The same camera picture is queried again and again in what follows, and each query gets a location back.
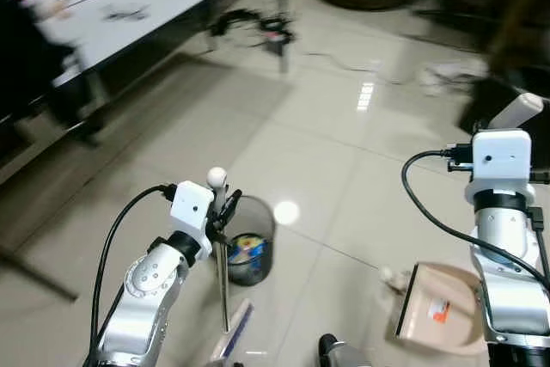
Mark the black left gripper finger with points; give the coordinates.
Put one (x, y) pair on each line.
(234, 201)
(225, 234)

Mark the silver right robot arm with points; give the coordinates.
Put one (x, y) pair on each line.
(507, 281)

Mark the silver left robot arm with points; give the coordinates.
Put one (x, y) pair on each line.
(150, 285)

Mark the black mesh waste bin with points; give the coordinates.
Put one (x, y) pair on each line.
(251, 247)

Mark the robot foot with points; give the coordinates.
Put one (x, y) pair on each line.
(339, 352)

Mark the small white paper scrap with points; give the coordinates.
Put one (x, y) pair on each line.
(394, 278)

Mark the small black item on table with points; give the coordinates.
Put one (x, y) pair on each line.
(127, 14)

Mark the black box-shaped object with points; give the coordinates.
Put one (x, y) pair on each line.
(507, 96)

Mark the person in dark clothes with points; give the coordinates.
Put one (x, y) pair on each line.
(26, 58)

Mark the crumpled white paper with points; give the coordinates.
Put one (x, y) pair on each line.
(454, 75)

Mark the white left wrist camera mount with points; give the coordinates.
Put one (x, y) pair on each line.
(191, 205)

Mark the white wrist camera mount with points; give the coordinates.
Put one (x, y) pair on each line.
(191, 205)
(500, 159)

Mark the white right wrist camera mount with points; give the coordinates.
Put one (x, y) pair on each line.
(500, 159)

